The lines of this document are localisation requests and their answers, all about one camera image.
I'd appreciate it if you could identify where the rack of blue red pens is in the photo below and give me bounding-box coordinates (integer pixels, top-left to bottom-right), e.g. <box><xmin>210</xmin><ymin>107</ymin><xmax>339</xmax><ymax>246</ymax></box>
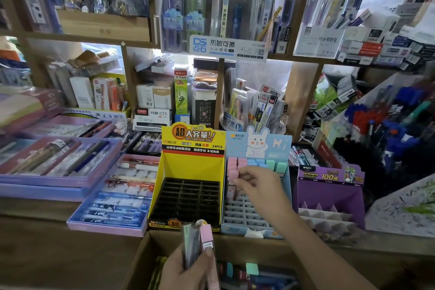
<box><xmin>332</xmin><ymin>85</ymin><xmax>435</xmax><ymax>200</ymax></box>

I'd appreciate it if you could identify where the clear holder of pen packets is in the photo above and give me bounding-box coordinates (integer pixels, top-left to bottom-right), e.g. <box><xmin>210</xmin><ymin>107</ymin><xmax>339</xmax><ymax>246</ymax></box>
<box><xmin>220</xmin><ymin>77</ymin><xmax>289</xmax><ymax>135</ymax></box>

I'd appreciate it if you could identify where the yellow display box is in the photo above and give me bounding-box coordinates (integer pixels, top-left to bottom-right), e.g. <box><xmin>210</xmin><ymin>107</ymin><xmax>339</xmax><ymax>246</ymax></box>
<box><xmin>148</xmin><ymin>123</ymin><xmax>227</xmax><ymax>233</ymax></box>

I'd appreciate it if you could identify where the purple pen gift box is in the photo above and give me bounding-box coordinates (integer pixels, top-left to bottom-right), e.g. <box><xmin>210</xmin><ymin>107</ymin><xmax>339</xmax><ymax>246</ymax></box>
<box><xmin>0</xmin><ymin>136</ymin><xmax>123</xmax><ymax>203</ymax></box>

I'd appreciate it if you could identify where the pile of green black packets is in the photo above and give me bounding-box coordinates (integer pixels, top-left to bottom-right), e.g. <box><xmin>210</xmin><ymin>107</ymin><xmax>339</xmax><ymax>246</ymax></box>
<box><xmin>300</xmin><ymin>74</ymin><xmax>361</xmax><ymax>145</ymax></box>

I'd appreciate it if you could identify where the grey pencil lead tube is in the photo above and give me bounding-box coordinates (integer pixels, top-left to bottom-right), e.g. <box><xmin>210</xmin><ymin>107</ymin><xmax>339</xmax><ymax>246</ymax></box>
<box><xmin>181</xmin><ymin>222</ymin><xmax>202</xmax><ymax>271</ymax></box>

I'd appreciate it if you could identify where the stack of white stationery boxes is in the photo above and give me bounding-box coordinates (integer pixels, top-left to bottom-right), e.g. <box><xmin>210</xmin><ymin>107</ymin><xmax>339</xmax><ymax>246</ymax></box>
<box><xmin>336</xmin><ymin>0</ymin><xmax>435</xmax><ymax>71</ymax></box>

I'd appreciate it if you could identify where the small white box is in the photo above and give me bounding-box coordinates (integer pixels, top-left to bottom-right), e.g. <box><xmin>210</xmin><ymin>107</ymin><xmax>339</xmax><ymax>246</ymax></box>
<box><xmin>136</xmin><ymin>84</ymin><xmax>155</xmax><ymax>109</ymax></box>
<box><xmin>152</xmin><ymin>85</ymin><xmax>172</xmax><ymax>110</ymax></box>

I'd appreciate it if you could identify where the white pen display box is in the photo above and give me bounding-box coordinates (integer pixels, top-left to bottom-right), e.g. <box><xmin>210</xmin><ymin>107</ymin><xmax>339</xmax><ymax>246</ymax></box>
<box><xmin>293</xmin><ymin>26</ymin><xmax>346</xmax><ymax>59</ymax></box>

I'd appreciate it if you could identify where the black box with label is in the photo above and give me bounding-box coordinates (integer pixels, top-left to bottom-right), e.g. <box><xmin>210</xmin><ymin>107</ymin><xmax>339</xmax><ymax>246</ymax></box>
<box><xmin>191</xmin><ymin>87</ymin><xmax>217</xmax><ymax>128</ymax></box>

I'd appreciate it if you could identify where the pile of pastel lead tubes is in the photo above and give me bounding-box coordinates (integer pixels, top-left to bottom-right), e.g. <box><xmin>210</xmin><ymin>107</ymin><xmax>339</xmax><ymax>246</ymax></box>
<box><xmin>150</xmin><ymin>256</ymin><xmax>300</xmax><ymax>290</ymax></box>

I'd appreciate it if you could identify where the white box with red label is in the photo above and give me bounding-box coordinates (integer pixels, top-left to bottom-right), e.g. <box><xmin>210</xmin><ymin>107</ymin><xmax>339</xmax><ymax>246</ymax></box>
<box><xmin>133</xmin><ymin>107</ymin><xmax>172</xmax><ymax>131</ymax></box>

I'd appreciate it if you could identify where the tall white pen box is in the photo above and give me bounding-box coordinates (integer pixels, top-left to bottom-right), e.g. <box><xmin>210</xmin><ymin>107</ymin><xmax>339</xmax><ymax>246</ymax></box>
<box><xmin>69</xmin><ymin>76</ymin><xmax>95</xmax><ymax>109</ymax></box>

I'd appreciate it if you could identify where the white sign with blue print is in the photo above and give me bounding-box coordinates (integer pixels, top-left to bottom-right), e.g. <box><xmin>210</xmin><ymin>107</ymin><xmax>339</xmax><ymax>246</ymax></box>
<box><xmin>189</xmin><ymin>34</ymin><xmax>269</xmax><ymax>63</ymax></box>

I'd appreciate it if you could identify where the scribbled test paper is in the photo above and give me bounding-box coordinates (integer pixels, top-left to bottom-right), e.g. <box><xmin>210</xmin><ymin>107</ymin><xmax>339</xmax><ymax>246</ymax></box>
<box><xmin>365</xmin><ymin>174</ymin><xmax>435</xmax><ymax>238</ymax></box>

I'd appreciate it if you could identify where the wooden box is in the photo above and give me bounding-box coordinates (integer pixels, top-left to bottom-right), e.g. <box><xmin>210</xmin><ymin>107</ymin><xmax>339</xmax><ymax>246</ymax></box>
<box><xmin>56</xmin><ymin>9</ymin><xmax>152</xmax><ymax>43</ymax></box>

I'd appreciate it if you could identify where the person's right hand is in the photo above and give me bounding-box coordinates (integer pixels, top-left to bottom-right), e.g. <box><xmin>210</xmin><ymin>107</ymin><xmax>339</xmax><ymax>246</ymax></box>
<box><xmin>233</xmin><ymin>166</ymin><xmax>293</xmax><ymax>223</ymax></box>

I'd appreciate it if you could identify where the tray of black pens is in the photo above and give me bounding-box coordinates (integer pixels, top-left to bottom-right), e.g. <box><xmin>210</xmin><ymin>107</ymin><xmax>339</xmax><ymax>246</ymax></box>
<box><xmin>122</xmin><ymin>130</ymin><xmax>163</xmax><ymax>157</ymax></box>

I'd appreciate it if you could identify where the stack of pastel notebooks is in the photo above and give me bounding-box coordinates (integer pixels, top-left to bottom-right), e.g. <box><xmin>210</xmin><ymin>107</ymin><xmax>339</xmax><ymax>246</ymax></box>
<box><xmin>0</xmin><ymin>85</ymin><xmax>66</xmax><ymax>132</ymax></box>

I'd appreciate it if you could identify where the person's right forearm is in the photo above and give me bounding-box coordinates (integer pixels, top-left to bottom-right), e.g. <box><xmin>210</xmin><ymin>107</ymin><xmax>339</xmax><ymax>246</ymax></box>
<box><xmin>271</xmin><ymin>205</ymin><xmax>378</xmax><ymax>290</ymax></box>

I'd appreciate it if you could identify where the pink pen gift box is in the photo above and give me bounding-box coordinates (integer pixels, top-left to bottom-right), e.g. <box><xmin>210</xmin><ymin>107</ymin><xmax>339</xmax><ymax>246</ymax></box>
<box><xmin>20</xmin><ymin>114</ymin><xmax>117</xmax><ymax>140</ymax></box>

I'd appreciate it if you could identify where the purple tray of pens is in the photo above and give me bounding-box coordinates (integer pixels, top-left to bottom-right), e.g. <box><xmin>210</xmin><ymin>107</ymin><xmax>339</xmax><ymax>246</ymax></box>
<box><xmin>67</xmin><ymin>153</ymin><xmax>161</xmax><ymax>238</ymax></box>

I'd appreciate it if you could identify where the purple display box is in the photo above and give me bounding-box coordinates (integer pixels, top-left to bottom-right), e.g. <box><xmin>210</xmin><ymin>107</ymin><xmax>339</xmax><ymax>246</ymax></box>
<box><xmin>297</xmin><ymin>164</ymin><xmax>366</xmax><ymax>234</ymax></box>

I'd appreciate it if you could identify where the wooden shelf unit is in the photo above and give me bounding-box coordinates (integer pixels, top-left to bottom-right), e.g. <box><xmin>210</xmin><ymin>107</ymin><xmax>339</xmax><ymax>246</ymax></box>
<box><xmin>0</xmin><ymin>0</ymin><xmax>435</xmax><ymax>144</ymax></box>

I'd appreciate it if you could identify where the green and yellow refill box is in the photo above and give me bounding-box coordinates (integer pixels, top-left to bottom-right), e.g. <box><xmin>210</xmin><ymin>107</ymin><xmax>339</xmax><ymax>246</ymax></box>
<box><xmin>174</xmin><ymin>68</ymin><xmax>189</xmax><ymax>116</ymax></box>

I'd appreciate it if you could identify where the brown cardboard box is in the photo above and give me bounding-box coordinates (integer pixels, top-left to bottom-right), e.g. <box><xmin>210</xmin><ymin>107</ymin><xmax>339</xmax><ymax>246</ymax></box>
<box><xmin>123</xmin><ymin>230</ymin><xmax>318</xmax><ymax>290</ymax></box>

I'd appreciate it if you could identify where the row of hanging pen packets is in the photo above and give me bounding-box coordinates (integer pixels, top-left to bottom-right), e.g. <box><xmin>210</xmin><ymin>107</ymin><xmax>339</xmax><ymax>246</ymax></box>
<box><xmin>160</xmin><ymin>0</ymin><xmax>276</xmax><ymax>53</ymax></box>

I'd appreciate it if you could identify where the white and orange pen packet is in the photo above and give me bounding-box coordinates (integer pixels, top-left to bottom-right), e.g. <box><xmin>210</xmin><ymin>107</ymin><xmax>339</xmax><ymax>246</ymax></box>
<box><xmin>92</xmin><ymin>78</ymin><xmax>112</xmax><ymax>111</ymax></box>

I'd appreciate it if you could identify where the tray of red pens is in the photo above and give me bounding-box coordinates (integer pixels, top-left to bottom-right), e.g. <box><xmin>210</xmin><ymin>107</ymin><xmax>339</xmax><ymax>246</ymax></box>
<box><xmin>288</xmin><ymin>145</ymin><xmax>318</xmax><ymax>167</ymax></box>

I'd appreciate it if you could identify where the person's left hand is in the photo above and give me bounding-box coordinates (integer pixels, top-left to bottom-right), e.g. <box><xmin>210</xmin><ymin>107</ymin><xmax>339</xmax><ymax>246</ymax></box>
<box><xmin>158</xmin><ymin>245</ymin><xmax>218</xmax><ymax>290</ymax></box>

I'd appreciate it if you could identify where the blue bunny display box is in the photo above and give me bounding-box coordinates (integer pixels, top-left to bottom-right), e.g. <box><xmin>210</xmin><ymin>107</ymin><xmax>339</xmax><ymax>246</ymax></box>
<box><xmin>220</xmin><ymin>126</ymin><xmax>293</xmax><ymax>240</ymax></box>

